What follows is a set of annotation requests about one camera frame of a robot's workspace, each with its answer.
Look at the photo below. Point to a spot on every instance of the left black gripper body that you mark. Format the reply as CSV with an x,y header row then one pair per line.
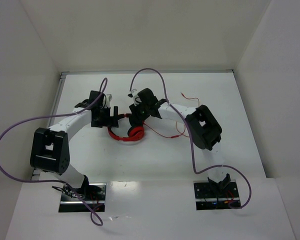
x,y
115,116

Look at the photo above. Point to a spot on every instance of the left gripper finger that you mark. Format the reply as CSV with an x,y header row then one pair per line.
x,y
113,122
115,111

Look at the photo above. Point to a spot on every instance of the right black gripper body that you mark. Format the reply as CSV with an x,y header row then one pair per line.
x,y
138,106

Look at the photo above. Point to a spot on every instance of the red black headphones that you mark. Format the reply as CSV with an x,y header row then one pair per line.
x,y
134,134

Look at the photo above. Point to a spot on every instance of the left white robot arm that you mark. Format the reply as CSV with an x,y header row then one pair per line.
x,y
50,148

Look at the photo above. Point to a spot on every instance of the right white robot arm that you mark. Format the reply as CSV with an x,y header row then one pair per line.
x,y
203,129

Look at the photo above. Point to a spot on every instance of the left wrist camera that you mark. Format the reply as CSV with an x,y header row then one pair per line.
x,y
106,103

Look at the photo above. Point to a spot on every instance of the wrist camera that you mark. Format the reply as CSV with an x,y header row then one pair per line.
x,y
133,93
106,103

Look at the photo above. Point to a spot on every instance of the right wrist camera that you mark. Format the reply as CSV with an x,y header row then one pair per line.
x,y
133,93

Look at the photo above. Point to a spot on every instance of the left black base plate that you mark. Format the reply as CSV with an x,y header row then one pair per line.
x,y
69,203

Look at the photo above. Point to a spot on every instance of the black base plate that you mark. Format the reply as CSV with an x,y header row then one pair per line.
x,y
69,203
206,199

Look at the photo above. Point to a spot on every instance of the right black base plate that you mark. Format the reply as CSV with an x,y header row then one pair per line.
x,y
206,199

